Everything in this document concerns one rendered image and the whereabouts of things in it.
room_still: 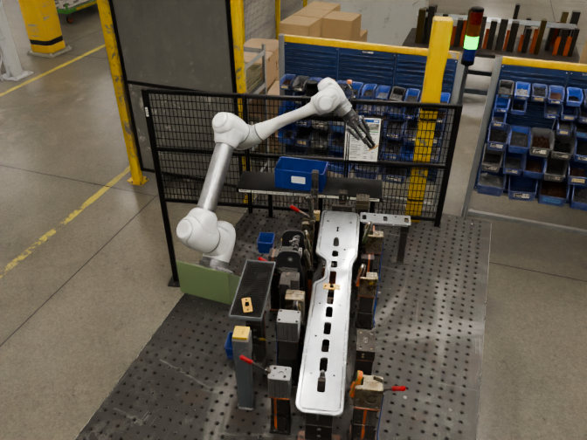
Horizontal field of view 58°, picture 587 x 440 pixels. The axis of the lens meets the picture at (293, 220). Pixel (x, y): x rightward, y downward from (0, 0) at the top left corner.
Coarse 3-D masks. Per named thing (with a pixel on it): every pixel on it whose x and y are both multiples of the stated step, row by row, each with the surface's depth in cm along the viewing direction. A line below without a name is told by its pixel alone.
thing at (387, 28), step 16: (336, 0) 842; (352, 0) 835; (368, 0) 827; (384, 0) 819; (400, 0) 812; (416, 0) 804; (368, 16) 840; (384, 16) 832; (400, 16) 824; (368, 32) 854; (384, 32) 845; (400, 32) 837
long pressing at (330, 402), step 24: (336, 216) 308; (312, 288) 257; (312, 312) 244; (336, 312) 244; (312, 336) 232; (336, 336) 232; (312, 360) 221; (336, 360) 221; (312, 384) 211; (336, 384) 211; (312, 408) 202; (336, 408) 202
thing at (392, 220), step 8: (360, 216) 308; (368, 216) 308; (376, 216) 308; (384, 216) 308; (392, 216) 308; (400, 216) 308; (408, 216) 308; (384, 224) 302; (392, 224) 301; (400, 224) 301; (408, 224) 301
